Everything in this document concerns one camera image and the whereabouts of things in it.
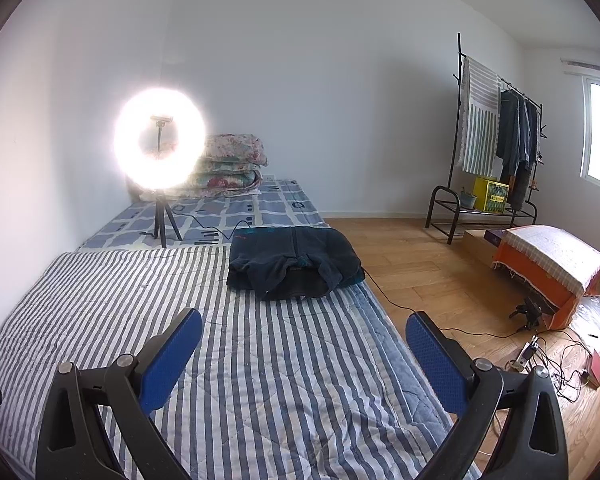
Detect teal plaid fleece shirt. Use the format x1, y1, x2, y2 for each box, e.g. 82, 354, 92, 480
226, 226, 365, 302

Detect black metal clothes rack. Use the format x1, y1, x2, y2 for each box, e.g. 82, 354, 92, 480
425, 32, 548, 246

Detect tangled floor cables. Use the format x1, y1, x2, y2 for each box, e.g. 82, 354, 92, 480
530, 330, 600, 406

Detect blue-grey hanging shirt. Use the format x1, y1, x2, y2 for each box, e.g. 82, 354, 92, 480
507, 97, 543, 211

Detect yellow crate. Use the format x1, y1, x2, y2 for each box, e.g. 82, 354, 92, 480
472, 176, 510, 213

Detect white power strip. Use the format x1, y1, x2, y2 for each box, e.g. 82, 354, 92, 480
511, 337, 542, 373

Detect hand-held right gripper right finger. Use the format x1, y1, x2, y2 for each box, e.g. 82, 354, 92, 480
405, 311, 570, 480

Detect black device on floor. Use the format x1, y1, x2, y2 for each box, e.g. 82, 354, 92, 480
509, 295, 556, 332

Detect white ring light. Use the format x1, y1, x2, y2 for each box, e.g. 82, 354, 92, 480
112, 87, 210, 193

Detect clear plastic sheet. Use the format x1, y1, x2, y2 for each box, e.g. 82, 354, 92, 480
567, 295, 600, 361

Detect folded floral quilt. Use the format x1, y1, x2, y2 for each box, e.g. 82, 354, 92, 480
180, 133, 270, 197

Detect dark hanging jacket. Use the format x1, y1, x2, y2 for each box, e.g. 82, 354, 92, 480
495, 89, 523, 176

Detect white curtain rail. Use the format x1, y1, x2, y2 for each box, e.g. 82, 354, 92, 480
560, 57, 600, 75

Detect striped fringed towel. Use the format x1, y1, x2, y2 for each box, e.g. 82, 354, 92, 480
457, 55, 502, 178

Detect blue checked bed sheet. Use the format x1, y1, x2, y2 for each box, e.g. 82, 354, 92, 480
77, 178, 328, 253

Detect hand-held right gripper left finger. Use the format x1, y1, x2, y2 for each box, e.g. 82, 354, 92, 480
35, 307, 203, 480

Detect flat cardboard box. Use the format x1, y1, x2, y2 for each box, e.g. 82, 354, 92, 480
462, 229, 506, 267

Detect orange covered stool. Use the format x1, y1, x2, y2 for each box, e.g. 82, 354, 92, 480
492, 242, 600, 332

